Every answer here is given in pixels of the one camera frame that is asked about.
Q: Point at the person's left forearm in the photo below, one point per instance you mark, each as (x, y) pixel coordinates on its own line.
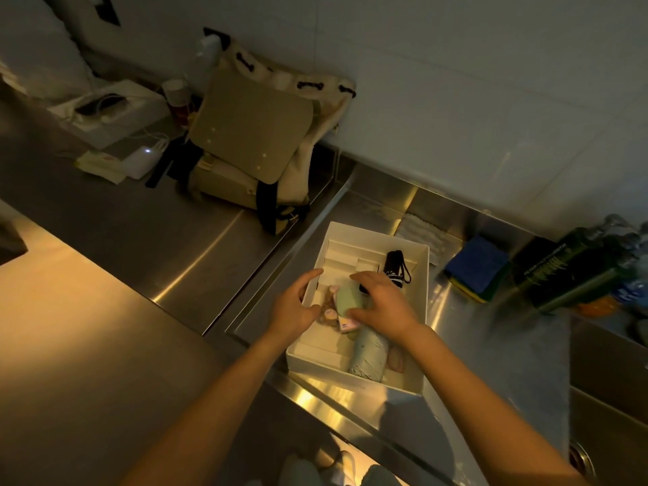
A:
(212, 420)

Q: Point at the clear bottle with orange liquid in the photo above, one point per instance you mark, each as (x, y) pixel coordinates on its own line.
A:
(597, 306)

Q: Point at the pink printed tissue packet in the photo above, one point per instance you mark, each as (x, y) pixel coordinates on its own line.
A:
(349, 326)

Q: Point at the person's left hand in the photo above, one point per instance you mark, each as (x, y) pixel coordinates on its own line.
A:
(291, 313)

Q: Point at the white cardboard storage box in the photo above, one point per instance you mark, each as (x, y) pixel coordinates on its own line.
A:
(324, 344)

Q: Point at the person's right hand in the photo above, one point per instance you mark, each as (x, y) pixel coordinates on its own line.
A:
(390, 308)

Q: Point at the pale blue folding umbrella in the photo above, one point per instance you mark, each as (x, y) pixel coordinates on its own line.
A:
(369, 354)

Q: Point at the person's right forearm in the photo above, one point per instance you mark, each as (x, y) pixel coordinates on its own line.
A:
(486, 415)

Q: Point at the white power bank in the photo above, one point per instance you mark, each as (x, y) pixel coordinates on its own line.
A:
(142, 159)

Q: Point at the blue and yellow sponge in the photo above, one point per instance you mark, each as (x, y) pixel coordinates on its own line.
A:
(476, 265)

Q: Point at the white striped dish cloth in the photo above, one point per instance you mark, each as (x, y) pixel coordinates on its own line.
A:
(425, 235)

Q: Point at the black wall socket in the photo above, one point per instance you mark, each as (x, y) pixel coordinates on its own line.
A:
(107, 10)

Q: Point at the red paper cup stack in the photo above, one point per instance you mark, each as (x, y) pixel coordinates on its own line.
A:
(177, 96)

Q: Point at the clear plastic bag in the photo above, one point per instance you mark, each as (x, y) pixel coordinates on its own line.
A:
(202, 60)

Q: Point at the small green earbuds case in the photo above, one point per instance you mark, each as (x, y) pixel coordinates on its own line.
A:
(348, 298)

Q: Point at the white flat box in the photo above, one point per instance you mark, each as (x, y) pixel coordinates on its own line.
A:
(126, 121)

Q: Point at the black smartphone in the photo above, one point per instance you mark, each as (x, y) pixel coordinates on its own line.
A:
(101, 103)

